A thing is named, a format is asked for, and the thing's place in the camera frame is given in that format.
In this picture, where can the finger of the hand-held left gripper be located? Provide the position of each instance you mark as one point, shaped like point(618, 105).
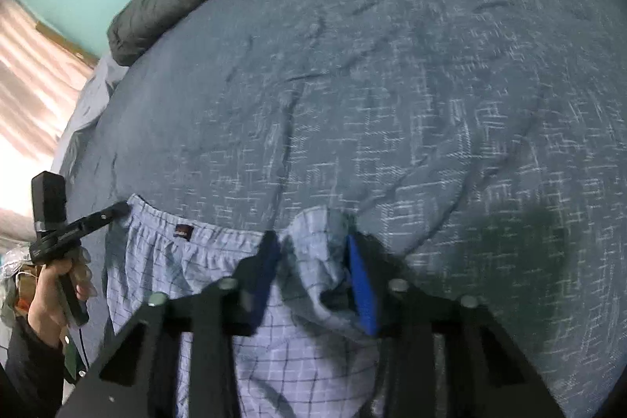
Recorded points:
point(103, 219)

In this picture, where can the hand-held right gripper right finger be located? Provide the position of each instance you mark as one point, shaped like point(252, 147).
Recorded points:
point(362, 286)

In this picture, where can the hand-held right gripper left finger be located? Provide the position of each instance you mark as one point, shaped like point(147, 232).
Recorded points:
point(264, 281)

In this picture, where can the blue checked shorts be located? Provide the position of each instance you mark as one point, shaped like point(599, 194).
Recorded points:
point(205, 261)

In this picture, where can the person's left forearm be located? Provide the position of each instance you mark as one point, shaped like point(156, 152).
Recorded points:
point(29, 374)

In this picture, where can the person's left hand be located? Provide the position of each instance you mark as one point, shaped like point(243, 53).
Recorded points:
point(44, 305)

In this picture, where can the clear plastic bag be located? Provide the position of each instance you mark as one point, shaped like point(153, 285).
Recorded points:
point(14, 264)

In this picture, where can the light grey blanket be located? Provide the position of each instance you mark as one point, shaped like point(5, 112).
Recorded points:
point(93, 95)

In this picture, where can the pink curtain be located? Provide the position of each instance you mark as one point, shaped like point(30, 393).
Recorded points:
point(34, 80)

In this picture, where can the wooden board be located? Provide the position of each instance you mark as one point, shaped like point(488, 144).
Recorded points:
point(63, 41)

